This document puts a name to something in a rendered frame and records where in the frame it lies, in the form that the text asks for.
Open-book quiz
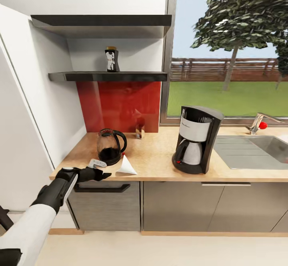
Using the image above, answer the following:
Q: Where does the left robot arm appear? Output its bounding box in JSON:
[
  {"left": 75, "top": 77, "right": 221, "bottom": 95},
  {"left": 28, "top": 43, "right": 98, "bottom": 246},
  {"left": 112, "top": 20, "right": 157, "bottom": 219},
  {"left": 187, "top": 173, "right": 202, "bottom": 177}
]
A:
[{"left": 0, "top": 159, "right": 111, "bottom": 266}]

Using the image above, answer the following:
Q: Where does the paper coffee filter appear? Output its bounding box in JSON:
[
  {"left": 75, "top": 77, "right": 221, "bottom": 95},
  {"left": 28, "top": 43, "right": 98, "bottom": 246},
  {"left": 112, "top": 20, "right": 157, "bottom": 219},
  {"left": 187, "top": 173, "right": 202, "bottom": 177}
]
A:
[{"left": 117, "top": 156, "right": 137, "bottom": 175}]

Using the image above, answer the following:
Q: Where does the bottle of coffee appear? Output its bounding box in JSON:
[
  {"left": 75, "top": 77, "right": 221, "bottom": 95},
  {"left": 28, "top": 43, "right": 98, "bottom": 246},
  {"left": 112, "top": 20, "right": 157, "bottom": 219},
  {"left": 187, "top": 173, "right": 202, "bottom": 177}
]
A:
[{"left": 105, "top": 47, "right": 120, "bottom": 72}]

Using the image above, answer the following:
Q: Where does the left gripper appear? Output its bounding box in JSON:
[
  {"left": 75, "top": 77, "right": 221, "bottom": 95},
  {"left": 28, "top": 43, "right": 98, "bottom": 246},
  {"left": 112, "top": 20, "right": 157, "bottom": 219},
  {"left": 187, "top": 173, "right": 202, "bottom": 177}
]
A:
[{"left": 85, "top": 166, "right": 111, "bottom": 181}]

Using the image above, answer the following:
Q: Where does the electric kettle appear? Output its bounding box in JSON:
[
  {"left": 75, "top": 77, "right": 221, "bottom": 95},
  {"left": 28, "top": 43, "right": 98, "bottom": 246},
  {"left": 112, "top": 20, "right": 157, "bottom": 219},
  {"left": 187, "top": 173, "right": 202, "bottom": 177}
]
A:
[{"left": 96, "top": 128, "right": 127, "bottom": 167}]

